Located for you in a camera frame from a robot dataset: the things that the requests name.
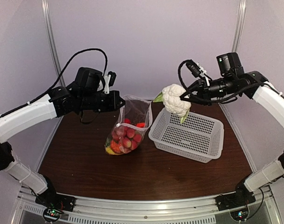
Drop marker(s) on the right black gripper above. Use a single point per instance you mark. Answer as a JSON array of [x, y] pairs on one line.
[[203, 95]]

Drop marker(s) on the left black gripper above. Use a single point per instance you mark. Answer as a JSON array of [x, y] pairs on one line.
[[114, 95]]

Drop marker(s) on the white cauliflower toy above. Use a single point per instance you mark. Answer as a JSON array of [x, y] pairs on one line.
[[170, 97]]

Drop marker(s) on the clear dotted zip bag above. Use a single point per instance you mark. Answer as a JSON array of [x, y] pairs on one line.
[[134, 119]]

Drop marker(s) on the yellow lemon toy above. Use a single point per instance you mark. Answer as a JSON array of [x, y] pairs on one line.
[[110, 151]]

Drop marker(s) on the red lychee bunch toy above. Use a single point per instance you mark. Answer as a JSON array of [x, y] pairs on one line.
[[128, 135]]

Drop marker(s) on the orange carrot toy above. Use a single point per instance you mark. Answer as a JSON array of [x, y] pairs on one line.
[[141, 125]]

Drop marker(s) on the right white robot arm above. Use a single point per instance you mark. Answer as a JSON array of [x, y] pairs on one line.
[[234, 82]]

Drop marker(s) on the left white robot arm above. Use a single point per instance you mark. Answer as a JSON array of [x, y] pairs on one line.
[[55, 103]]

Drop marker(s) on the white plastic basket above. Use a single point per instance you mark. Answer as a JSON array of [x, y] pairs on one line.
[[198, 138]]

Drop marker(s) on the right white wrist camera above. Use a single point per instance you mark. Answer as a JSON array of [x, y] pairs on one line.
[[198, 71]]

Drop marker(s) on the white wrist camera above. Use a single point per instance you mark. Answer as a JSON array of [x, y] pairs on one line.
[[198, 71], [109, 80]]

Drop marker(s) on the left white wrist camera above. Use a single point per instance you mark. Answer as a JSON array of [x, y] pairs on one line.
[[109, 80]]

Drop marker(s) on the right aluminium frame post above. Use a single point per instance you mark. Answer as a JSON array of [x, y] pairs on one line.
[[241, 15]]

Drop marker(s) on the aluminium frame post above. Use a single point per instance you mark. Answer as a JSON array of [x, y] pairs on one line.
[[50, 35], [241, 15]]

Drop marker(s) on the left aluminium frame post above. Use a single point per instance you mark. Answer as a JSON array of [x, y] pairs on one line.
[[50, 35]]

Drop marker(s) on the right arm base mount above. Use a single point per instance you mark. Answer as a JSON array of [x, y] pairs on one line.
[[238, 206]]

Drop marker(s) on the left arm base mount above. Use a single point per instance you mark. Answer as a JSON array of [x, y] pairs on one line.
[[56, 207]]

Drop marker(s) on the curved aluminium front rail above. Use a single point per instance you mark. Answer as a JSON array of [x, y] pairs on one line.
[[198, 210]]

